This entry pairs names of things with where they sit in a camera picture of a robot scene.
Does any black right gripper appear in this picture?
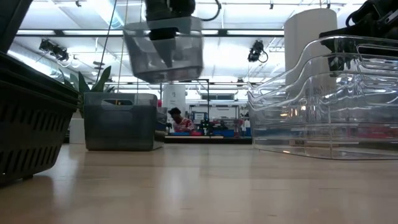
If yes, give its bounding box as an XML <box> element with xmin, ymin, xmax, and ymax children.
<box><xmin>319</xmin><ymin>0</ymin><xmax>398</xmax><ymax>52</ymax></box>

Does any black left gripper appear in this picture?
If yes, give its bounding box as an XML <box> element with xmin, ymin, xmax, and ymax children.
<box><xmin>144</xmin><ymin>0</ymin><xmax>197</xmax><ymax>68</ymax></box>

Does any smoky grey plastic bin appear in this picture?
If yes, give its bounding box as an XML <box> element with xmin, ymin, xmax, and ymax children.
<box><xmin>83</xmin><ymin>105</ymin><xmax>166</xmax><ymax>152</ymax></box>
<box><xmin>123</xmin><ymin>16</ymin><xmax>205</xmax><ymax>84</ymax></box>
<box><xmin>83</xmin><ymin>92</ymin><xmax>159</xmax><ymax>150</ymax></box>

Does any clear plastic bin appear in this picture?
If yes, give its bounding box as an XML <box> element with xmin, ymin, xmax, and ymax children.
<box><xmin>248</xmin><ymin>53</ymin><xmax>398</xmax><ymax>158</ymax></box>
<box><xmin>247</xmin><ymin>35</ymin><xmax>398</xmax><ymax>156</ymax></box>
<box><xmin>248</xmin><ymin>72</ymin><xmax>398</xmax><ymax>161</ymax></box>

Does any black perforated plastic basket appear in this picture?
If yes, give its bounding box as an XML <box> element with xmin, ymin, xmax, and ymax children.
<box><xmin>0</xmin><ymin>67</ymin><xmax>79</xmax><ymax>102</ymax></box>
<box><xmin>0</xmin><ymin>79</ymin><xmax>79</xmax><ymax>187</ymax></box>
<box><xmin>0</xmin><ymin>51</ymin><xmax>78</xmax><ymax>94</ymax></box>

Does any white column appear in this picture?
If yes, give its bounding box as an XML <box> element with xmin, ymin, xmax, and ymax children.
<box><xmin>162</xmin><ymin>84</ymin><xmax>187</xmax><ymax>110</ymax></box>

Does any green artificial plant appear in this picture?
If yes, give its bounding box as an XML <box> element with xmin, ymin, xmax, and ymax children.
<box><xmin>58</xmin><ymin>65</ymin><xmax>114</xmax><ymax>119</ymax></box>

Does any person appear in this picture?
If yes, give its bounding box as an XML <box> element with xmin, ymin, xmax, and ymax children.
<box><xmin>167</xmin><ymin>107</ymin><xmax>196</xmax><ymax>134</ymax></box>

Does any black ceiling spotlight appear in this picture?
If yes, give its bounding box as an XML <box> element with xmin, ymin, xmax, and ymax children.
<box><xmin>248</xmin><ymin>39</ymin><xmax>269</xmax><ymax>63</ymax></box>
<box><xmin>39</xmin><ymin>39</ymin><xmax>70</xmax><ymax>62</ymax></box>

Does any white plant pot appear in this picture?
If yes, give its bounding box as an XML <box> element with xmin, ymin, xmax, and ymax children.
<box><xmin>68</xmin><ymin>118</ymin><xmax>86</xmax><ymax>144</ymax></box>

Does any thin black hanging cable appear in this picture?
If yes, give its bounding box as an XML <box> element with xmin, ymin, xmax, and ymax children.
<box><xmin>95</xmin><ymin>0</ymin><xmax>118</xmax><ymax>83</ymax></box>

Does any black metal rack frame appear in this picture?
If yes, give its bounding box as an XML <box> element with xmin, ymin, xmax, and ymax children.
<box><xmin>160</xmin><ymin>78</ymin><xmax>211</xmax><ymax>134</ymax></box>

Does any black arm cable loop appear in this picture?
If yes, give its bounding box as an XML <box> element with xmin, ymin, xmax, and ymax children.
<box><xmin>200</xmin><ymin>0</ymin><xmax>222</xmax><ymax>22</ymax></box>

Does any black aluminium frame rail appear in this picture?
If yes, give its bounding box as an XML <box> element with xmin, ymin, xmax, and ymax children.
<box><xmin>164</xmin><ymin>136</ymin><xmax>252</xmax><ymax>145</ymax></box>

